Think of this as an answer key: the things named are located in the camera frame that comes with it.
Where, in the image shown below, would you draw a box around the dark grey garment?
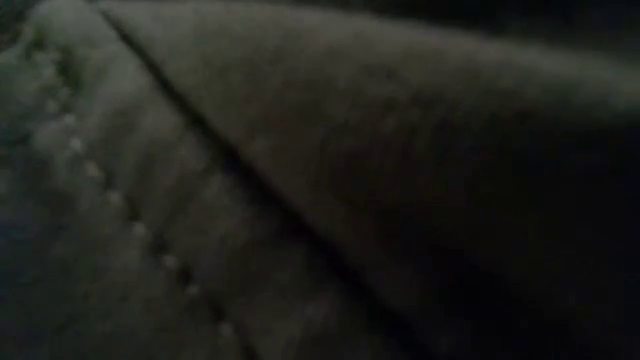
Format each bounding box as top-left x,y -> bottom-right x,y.
0,0 -> 640,360

